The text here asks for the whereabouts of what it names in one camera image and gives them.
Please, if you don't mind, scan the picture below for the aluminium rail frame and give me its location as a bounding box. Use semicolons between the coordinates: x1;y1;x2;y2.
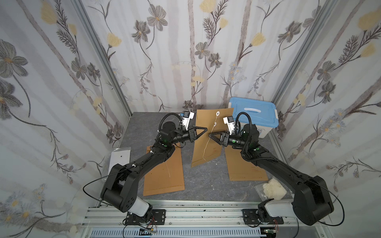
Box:
76;200;333;238

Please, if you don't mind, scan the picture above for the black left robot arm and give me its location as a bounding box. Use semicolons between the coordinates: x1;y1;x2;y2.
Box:
100;122;208;218

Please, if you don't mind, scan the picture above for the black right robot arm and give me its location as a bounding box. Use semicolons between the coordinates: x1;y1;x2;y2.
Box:
209;125;334;226

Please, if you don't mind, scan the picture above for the clear plastic bag left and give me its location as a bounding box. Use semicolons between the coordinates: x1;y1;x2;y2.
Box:
108;147;131;174

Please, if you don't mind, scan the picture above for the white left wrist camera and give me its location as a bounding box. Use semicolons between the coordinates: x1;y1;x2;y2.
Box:
179;111;194;131

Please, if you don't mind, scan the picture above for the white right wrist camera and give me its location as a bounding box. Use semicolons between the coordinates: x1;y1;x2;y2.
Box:
223;116;236;135

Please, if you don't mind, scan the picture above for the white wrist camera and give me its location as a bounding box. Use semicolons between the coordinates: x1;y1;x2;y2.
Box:
179;111;194;131
223;116;236;135

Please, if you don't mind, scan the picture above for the brown kraft file bag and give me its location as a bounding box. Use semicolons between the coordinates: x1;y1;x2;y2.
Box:
143;147;185;196
225;146;268;181
191;108;234;168

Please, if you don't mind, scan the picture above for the blue lidded white storage box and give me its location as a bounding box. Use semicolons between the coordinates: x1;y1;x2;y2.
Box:
228;97;279;138

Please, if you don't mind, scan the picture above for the plastic bag with white stuff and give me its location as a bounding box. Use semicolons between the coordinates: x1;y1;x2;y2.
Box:
255;178;288;201

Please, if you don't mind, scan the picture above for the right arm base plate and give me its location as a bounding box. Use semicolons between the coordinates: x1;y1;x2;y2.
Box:
242;209;284;226

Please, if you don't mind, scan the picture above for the white slotted cable duct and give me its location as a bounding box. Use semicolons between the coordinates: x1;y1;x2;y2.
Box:
88;227;266;238

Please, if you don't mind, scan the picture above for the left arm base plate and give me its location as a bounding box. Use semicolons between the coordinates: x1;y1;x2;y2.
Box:
122;209;166;226

